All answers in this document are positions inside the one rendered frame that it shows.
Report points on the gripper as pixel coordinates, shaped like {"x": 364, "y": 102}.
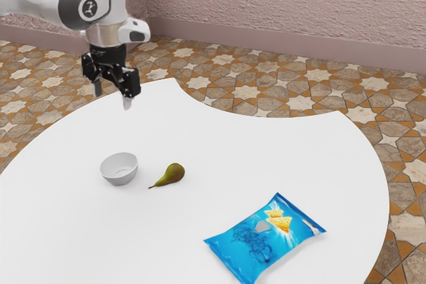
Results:
{"x": 108, "y": 54}

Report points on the white bowl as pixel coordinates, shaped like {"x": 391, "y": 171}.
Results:
{"x": 118, "y": 169}

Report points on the green pear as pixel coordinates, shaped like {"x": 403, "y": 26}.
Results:
{"x": 170, "y": 176}

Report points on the blue chip bag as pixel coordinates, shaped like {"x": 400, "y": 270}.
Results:
{"x": 263, "y": 240}

